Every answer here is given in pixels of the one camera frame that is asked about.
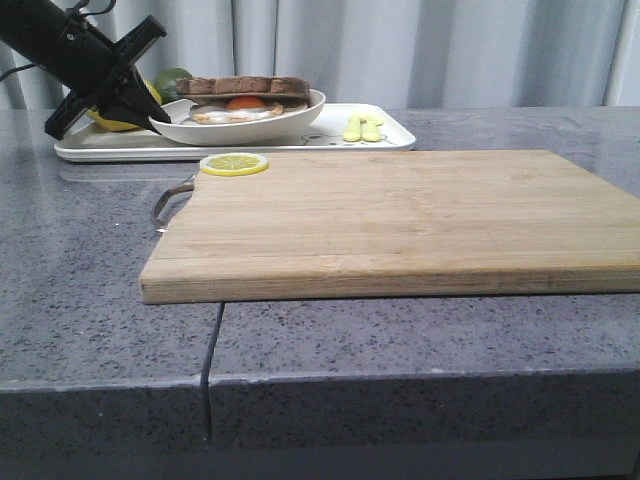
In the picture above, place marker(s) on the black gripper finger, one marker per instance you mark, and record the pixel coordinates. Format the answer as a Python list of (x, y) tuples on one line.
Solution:
[(138, 114), (140, 101)]

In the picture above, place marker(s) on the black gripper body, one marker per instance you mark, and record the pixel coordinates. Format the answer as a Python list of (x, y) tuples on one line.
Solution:
[(93, 67)]

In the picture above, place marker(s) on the white round plate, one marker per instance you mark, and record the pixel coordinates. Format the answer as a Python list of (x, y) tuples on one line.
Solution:
[(206, 120)]

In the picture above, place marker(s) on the bread slice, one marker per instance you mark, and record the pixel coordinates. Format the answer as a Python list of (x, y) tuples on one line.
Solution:
[(243, 84), (295, 104)]

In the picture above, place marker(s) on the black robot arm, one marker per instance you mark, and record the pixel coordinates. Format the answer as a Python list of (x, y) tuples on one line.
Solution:
[(32, 27)]

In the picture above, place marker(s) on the yellow lemon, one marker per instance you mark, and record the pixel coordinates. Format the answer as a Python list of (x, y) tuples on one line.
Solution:
[(120, 126)]

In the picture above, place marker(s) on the green lime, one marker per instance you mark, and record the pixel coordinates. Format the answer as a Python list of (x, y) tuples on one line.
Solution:
[(165, 83)]

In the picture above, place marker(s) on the fried egg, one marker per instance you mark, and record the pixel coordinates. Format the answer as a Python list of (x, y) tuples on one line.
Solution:
[(240, 111)]

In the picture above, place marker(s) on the lemon slice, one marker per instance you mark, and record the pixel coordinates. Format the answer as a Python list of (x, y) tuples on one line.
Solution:
[(233, 164)]

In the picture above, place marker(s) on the yellow plastic fork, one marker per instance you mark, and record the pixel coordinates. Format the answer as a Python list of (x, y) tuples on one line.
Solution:
[(354, 128)]

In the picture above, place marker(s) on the wooden cutting board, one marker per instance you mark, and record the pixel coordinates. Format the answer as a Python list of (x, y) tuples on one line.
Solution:
[(379, 224)]

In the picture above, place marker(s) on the grey curtain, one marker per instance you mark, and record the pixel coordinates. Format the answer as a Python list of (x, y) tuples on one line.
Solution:
[(403, 54)]

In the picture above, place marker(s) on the metal board handle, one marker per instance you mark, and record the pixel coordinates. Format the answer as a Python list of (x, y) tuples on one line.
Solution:
[(185, 186)]

